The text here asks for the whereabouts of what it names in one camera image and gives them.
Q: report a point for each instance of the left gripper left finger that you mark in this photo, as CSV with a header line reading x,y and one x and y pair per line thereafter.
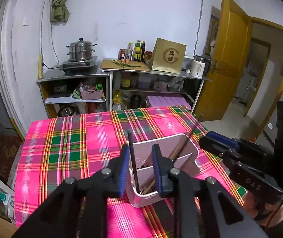
x,y
78,208

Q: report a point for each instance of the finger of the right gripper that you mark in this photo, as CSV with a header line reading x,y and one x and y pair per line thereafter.
x,y
223,139
216,148

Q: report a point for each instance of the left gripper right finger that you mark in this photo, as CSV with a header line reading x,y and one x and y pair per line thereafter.
x,y
204,208

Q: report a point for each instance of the dark brown chopstick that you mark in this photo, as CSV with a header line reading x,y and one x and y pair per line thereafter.
x,y
183,142

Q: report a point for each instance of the black chopstick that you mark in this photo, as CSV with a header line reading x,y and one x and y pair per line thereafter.
x,y
133,162

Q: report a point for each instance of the person's right hand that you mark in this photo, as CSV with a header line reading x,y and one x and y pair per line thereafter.
x,y
275,211

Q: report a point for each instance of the pink plastic utensil holder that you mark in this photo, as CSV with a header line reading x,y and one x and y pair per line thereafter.
x,y
153,163

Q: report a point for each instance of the yellow wooden door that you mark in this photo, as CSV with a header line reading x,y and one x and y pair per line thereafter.
x,y
228,59

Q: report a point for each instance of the pink plaid tablecloth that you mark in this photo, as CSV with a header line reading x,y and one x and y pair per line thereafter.
x,y
81,145

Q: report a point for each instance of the white electric kettle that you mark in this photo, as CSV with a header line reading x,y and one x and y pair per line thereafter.
x,y
200,66

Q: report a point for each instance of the purple storage box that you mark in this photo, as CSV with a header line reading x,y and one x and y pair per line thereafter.
x,y
155,100

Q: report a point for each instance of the gold cardboard box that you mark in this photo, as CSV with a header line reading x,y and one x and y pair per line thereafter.
x,y
167,56

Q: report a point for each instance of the metal shelf table right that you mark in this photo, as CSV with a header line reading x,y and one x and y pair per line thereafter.
x,y
157,81

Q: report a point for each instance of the metal shelf table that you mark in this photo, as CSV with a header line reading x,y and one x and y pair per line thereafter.
x,y
61,95
157,81

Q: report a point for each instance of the pink woven basket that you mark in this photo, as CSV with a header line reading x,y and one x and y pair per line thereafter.
x,y
90,94

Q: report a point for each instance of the metal shelf table left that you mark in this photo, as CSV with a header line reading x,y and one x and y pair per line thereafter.
x,y
61,95

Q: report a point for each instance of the wooden cutting board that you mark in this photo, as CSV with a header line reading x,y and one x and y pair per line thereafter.
x,y
114,64

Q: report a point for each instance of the dark sauce bottle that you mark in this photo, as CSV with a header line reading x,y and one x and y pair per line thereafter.
x,y
142,51

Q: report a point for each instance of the green oil bottle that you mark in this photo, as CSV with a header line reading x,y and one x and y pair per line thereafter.
x,y
137,51

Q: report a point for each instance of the clear plastic bottle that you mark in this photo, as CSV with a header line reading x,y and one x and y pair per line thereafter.
x,y
129,52

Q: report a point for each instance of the red lid jar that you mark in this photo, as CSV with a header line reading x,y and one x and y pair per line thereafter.
x,y
121,54

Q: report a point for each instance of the black induction cooker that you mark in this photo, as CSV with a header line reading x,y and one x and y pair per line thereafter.
x,y
78,66

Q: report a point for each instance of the white power strip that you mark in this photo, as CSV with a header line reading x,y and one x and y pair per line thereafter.
x,y
40,66

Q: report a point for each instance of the stainless steel steamer pot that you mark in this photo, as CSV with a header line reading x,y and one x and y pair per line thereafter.
x,y
81,50

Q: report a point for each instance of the green hanging cloth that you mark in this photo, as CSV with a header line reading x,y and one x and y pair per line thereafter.
x,y
59,11

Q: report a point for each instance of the white wall switch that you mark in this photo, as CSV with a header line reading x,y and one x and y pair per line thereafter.
x,y
25,22

